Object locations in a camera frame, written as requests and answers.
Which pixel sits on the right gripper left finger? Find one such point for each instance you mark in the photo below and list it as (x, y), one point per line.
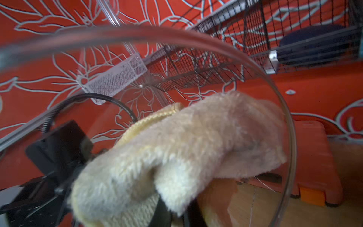
(162, 216)

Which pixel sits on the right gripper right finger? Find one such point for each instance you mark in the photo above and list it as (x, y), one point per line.
(193, 216)

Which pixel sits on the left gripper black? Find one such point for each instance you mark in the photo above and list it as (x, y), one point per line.
(43, 202)

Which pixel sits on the cream yellow cloth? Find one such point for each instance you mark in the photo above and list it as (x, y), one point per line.
(181, 154)

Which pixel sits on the glass lid with white handle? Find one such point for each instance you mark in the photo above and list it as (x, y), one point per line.
(40, 47)

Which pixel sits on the orange plastic tool case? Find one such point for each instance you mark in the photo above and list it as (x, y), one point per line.
(316, 181)

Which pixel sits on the white mesh basket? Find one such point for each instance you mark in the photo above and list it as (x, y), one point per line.
(114, 80)

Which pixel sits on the dark blue round object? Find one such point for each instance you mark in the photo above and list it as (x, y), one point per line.
(314, 45)

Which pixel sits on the black wire basket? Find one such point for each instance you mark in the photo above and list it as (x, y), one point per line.
(255, 28)

